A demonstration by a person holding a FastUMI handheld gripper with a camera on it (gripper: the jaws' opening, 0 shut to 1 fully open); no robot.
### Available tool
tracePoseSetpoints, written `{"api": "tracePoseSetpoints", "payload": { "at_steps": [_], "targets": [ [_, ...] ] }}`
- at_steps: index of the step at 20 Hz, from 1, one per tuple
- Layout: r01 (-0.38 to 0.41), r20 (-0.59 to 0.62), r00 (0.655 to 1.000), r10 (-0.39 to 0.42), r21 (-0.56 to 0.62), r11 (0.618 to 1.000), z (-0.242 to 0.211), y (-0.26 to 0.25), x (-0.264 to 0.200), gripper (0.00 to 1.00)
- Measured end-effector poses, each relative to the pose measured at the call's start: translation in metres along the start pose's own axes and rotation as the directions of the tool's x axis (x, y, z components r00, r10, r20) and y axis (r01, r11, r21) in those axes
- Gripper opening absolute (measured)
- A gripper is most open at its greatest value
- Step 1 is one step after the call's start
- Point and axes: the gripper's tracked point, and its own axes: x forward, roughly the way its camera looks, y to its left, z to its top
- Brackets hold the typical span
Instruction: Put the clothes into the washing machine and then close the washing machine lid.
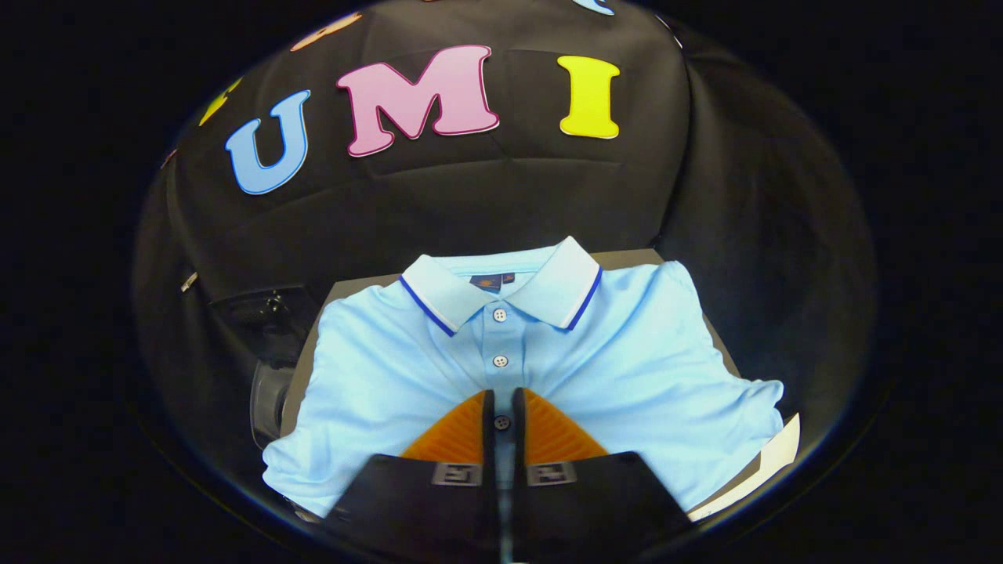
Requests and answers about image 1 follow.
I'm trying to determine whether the white board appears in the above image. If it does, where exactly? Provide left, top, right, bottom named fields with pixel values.
left=688, top=413, right=802, bottom=522

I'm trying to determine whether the light blue polo shirt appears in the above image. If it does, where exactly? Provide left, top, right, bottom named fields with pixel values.
left=263, top=237, right=785, bottom=522

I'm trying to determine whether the black backdrop cloth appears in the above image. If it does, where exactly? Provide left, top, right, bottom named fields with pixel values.
left=133, top=0, right=875, bottom=502

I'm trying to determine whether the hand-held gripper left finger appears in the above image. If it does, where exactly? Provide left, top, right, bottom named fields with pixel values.
left=325, top=389, right=503, bottom=564

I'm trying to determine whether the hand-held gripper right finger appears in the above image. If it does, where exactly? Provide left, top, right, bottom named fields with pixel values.
left=509, top=387, right=691, bottom=564

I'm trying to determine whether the grey top-load washing machine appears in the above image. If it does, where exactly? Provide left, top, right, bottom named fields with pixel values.
left=249, top=356, right=297, bottom=452

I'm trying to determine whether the beige cabinet with grey top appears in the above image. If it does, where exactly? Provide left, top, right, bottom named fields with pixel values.
left=279, top=248, right=742, bottom=439

